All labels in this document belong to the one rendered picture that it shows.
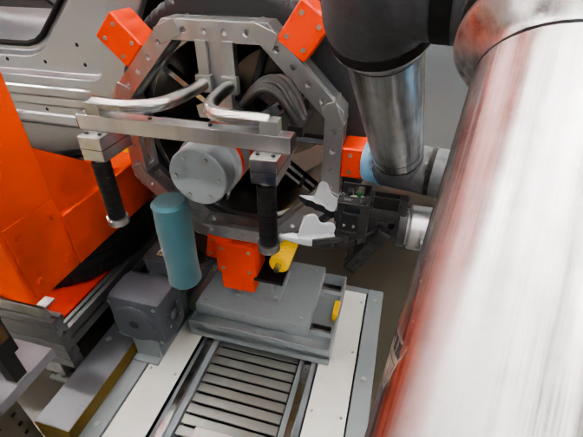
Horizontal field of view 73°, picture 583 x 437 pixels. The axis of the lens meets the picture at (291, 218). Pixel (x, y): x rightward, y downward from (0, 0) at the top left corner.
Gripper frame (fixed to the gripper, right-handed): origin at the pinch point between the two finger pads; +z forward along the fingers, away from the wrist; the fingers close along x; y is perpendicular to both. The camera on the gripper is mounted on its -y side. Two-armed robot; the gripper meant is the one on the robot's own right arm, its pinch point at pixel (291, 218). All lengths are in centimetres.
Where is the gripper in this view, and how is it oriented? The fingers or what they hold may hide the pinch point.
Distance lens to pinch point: 72.3
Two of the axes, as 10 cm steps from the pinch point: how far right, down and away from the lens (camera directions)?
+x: -2.7, 5.5, -7.9
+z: -9.6, -1.5, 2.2
